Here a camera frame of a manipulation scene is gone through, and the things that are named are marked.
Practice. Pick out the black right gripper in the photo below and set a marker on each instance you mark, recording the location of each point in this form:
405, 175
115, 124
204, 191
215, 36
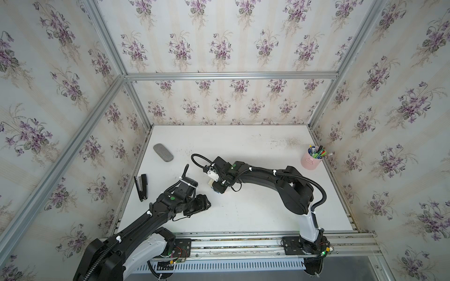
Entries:
215, 188

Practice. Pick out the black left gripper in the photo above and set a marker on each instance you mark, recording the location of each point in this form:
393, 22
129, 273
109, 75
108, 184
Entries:
202, 200

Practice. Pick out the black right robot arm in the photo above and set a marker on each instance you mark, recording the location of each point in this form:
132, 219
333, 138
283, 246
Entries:
299, 194

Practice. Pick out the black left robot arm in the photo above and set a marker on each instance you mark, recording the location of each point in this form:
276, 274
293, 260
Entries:
117, 257

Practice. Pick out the black stapler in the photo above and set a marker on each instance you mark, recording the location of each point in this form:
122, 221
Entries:
141, 184

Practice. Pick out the pink pen cup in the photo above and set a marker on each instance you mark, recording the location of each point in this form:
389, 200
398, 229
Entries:
308, 161

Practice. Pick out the pens in cup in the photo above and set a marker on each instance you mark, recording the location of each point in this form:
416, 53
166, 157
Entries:
319, 152

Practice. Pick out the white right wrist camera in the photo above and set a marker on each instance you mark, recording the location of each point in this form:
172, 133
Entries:
213, 175

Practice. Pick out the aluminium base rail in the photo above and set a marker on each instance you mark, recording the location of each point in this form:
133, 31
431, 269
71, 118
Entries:
240, 251

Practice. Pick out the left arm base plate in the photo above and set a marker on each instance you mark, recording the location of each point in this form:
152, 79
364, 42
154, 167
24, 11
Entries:
178, 250

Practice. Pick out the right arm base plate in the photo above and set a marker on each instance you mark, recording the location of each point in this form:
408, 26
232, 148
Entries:
321, 247

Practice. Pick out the aluminium enclosure frame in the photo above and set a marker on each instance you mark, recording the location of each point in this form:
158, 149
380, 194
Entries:
89, 87

